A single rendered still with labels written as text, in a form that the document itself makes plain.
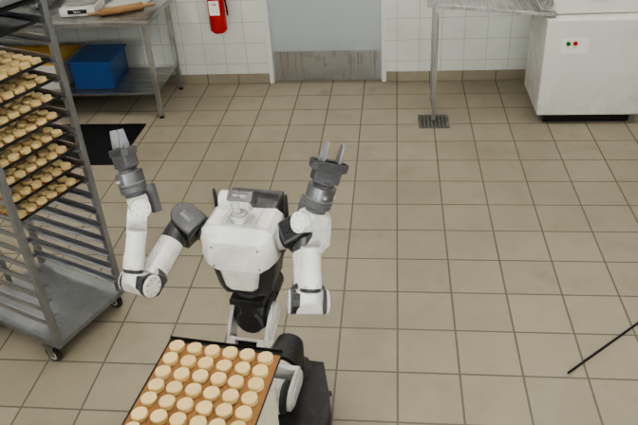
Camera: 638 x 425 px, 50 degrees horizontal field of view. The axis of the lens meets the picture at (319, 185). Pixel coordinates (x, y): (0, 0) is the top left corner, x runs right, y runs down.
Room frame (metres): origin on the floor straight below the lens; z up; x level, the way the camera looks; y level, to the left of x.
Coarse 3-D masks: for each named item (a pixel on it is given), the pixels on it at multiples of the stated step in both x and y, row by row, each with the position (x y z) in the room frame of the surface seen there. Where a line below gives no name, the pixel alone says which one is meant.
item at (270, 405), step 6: (270, 390) 1.57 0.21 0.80; (270, 396) 1.56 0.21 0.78; (270, 402) 1.55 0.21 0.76; (264, 408) 1.50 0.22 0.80; (270, 408) 1.55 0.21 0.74; (276, 408) 1.61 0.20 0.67; (264, 414) 1.49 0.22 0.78; (270, 414) 1.54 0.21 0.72; (276, 414) 1.60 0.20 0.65; (258, 420) 1.44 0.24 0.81; (264, 420) 1.49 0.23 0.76; (270, 420) 1.53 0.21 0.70; (276, 420) 1.59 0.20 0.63
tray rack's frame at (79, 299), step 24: (0, 0) 2.76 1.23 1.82; (0, 264) 3.05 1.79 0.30; (48, 264) 3.22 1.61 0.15; (48, 288) 2.99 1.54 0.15; (72, 288) 2.98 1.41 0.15; (96, 288) 2.97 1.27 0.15; (0, 312) 2.82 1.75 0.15; (72, 312) 2.78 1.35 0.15; (96, 312) 2.77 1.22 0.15; (48, 336) 2.61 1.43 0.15; (72, 336) 2.62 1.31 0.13
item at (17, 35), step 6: (6, 36) 3.05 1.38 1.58; (12, 36) 3.04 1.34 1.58; (18, 36) 3.03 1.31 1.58; (24, 36) 3.01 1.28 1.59; (30, 36) 2.99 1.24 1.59; (36, 36) 2.97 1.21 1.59; (42, 36) 2.95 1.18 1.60; (48, 36) 2.93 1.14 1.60; (36, 42) 2.94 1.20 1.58; (42, 42) 2.93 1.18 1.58; (48, 42) 2.93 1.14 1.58
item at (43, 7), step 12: (48, 12) 2.95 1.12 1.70; (48, 24) 2.93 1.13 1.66; (60, 60) 2.94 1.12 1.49; (60, 72) 2.93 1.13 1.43; (60, 84) 2.94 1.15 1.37; (72, 108) 2.94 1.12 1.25; (72, 120) 2.93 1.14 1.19; (84, 144) 2.95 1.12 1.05; (84, 156) 2.94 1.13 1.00; (84, 168) 2.93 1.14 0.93; (96, 192) 2.95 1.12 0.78; (96, 204) 2.93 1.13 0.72; (96, 216) 2.94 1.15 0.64; (108, 240) 2.94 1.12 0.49; (120, 288) 2.93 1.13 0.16
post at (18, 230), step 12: (0, 168) 2.56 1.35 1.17; (0, 180) 2.54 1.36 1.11; (0, 192) 2.55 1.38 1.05; (12, 204) 2.56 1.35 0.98; (12, 216) 2.54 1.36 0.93; (12, 228) 2.55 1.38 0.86; (24, 240) 2.55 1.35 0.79; (24, 252) 2.54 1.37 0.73; (36, 276) 2.55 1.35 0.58; (36, 288) 2.54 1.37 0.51; (48, 312) 2.55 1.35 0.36; (48, 324) 2.55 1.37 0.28; (60, 336) 2.56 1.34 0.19; (60, 348) 2.54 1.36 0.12
